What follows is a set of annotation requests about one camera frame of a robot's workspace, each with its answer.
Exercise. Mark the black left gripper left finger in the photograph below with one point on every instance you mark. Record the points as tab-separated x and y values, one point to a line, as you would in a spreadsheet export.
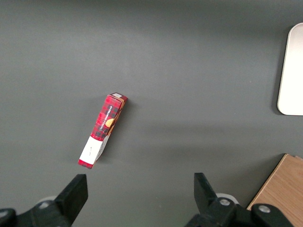
73	194

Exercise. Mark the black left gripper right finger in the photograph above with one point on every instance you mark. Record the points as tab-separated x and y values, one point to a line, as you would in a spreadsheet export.
206	196

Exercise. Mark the wooden drawer cabinet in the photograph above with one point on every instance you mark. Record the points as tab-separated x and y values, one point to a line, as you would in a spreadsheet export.
284	186

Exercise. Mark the red plaid cookie box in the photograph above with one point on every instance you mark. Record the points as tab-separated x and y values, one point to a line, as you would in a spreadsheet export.
106	118

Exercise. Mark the beige plastic tray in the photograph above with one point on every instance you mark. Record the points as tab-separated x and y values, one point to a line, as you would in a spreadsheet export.
292	71

